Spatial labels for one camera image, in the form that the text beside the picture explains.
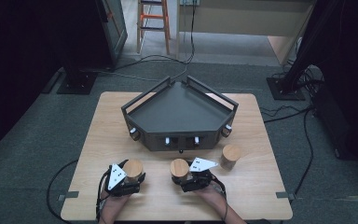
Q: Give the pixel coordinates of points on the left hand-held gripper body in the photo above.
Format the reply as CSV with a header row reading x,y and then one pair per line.
x,y
117,178

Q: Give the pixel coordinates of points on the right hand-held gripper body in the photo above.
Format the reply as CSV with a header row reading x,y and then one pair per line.
x,y
199,174

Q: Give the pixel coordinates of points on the glass jar with wooden lid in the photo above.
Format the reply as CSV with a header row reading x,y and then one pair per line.
x,y
231,153
179,168
133,168

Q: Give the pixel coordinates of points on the grey dispenser machine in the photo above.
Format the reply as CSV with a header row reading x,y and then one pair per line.
x,y
180,109

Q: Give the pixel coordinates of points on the person's left hand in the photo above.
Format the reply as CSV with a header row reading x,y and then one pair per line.
x,y
115,200

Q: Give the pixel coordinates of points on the person's right hand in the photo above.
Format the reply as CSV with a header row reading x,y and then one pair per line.
x,y
210,194

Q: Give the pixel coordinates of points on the black stand with square base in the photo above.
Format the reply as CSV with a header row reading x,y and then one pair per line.
x,y
76,82
286,88

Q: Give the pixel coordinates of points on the grey panel board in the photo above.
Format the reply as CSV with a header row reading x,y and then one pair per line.
x,y
115,28

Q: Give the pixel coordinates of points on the wooden ladder with orange braces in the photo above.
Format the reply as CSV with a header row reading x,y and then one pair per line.
x,y
153,21

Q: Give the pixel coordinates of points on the pale wooden desk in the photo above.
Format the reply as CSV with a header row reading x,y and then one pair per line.
x,y
245,18

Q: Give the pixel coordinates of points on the dark equipment box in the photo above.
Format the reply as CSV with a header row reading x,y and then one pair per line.
x,y
345,124

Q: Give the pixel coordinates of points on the white power strip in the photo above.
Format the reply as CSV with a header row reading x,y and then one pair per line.
x,y
190,2

